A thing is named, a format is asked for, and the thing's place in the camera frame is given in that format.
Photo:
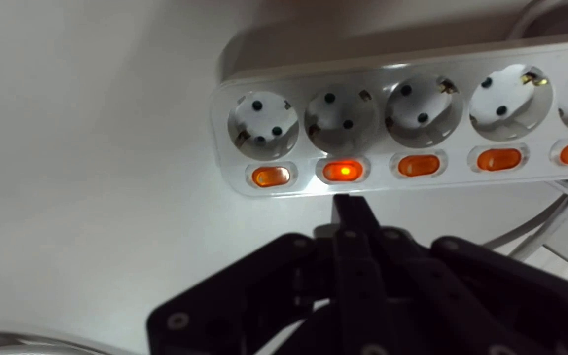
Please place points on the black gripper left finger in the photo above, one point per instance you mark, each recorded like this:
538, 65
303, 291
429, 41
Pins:
323, 288

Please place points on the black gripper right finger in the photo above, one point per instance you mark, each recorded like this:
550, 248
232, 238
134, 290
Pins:
447, 297

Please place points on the white six-socket power strip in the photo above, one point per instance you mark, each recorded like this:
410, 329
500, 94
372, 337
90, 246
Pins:
477, 114

